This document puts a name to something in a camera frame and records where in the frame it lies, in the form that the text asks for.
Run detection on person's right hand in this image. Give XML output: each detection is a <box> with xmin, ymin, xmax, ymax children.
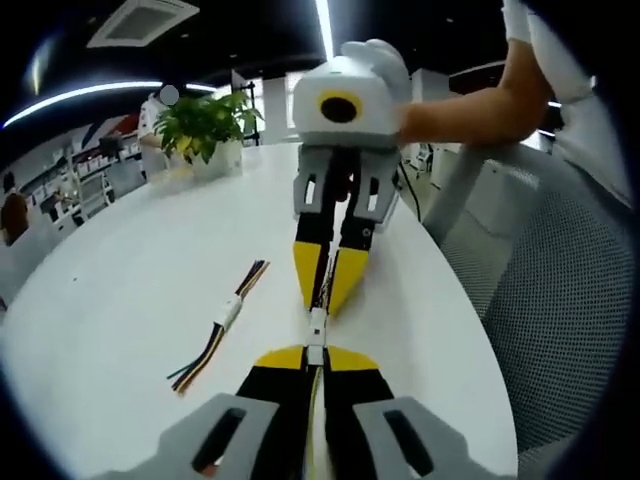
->
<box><xmin>341</xmin><ymin>38</ymin><xmax>412</xmax><ymax>120</ymax></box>

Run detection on storage shelves with white boxes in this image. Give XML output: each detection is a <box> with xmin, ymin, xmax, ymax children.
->
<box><xmin>13</xmin><ymin>133</ymin><xmax>142</xmax><ymax>204</ymax></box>

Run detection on white office chair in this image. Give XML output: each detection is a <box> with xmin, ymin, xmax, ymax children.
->
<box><xmin>73</xmin><ymin>168</ymin><xmax>115</xmax><ymax>222</ymax></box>

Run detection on white plant pot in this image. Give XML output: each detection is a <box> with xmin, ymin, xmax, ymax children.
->
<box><xmin>191</xmin><ymin>138</ymin><xmax>245</xmax><ymax>182</ymax></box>

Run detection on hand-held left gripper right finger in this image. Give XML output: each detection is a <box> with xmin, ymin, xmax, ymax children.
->
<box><xmin>322</xmin><ymin>345</ymin><xmax>504</xmax><ymax>480</ymax></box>

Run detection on JST connector with long wires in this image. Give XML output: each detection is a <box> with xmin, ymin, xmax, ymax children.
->
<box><xmin>298</xmin><ymin>343</ymin><xmax>332</xmax><ymax>480</ymax></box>
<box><xmin>166</xmin><ymin>308</ymin><xmax>238</xmax><ymax>398</ymax></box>

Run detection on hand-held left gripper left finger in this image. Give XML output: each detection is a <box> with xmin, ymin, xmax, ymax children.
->
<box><xmin>89</xmin><ymin>343</ymin><xmax>307</xmax><ymax>480</ymax></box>

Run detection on long ceiling light strip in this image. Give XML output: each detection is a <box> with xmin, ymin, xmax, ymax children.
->
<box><xmin>314</xmin><ymin>0</ymin><xmax>336</xmax><ymax>60</ymax></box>
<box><xmin>1</xmin><ymin>81</ymin><xmax>217</xmax><ymax>130</ymax></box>

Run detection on green potted plant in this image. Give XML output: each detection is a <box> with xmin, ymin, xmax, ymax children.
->
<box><xmin>154</xmin><ymin>91</ymin><xmax>265</xmax><ymax>166</ymax></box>

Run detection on clear plastic box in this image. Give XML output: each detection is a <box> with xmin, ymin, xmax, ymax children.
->
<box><xmin>149</xmin><ymin>163</ymin><xmax>196</xmax><ymax>186</ymax></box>

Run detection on grey mesh office chair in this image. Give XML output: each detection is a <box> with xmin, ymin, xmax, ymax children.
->
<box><xmin>421</xmin><ymin>143</ymin><xmax>640</xmax><ymax>479</ymax></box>

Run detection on ceiling air conditioner vent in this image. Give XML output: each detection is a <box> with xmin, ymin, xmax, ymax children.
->
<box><xmin>86</xmin><ymin>0</ymin><xmax>202</xmax><ymax>50</ymax></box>

